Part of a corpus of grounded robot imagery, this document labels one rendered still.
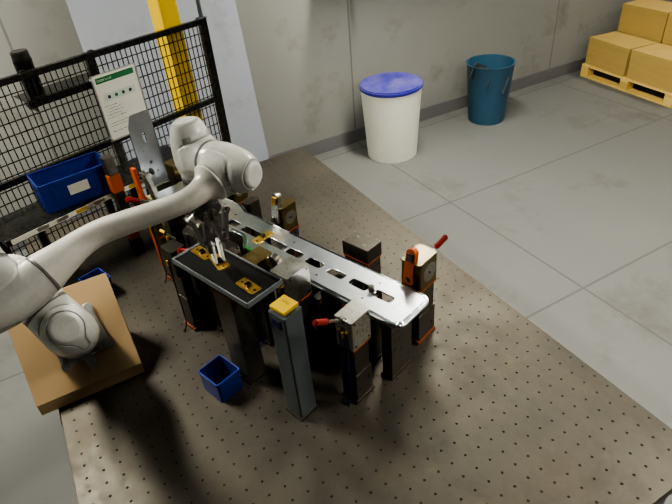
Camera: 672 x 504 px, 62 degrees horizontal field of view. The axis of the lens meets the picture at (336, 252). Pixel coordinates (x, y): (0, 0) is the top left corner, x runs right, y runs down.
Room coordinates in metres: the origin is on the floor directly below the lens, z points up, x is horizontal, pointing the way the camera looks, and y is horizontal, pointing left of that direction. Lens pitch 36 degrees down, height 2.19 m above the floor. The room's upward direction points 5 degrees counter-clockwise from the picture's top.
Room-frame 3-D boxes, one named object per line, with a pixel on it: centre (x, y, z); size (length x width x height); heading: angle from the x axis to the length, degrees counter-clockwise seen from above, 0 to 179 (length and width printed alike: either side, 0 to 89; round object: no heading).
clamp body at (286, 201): (1.95, 0.18, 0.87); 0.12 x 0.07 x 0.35; 135
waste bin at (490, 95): (4.91, -1.51, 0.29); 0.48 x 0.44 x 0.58; 117
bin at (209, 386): (1.31, 0.43, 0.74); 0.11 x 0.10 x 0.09; 45
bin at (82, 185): (2.21, 1.11, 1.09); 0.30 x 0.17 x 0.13; 126
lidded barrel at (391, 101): (4.41, -0.57, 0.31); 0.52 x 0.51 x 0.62; 117
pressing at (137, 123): (2.30, 0.78, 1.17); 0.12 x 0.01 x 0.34; 135
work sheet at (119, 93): (2.56, 0.93, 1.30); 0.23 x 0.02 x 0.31; 135
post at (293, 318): (1.19, 0.16, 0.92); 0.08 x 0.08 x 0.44; 45
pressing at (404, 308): (1.77, 0.25, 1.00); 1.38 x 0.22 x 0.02; 45
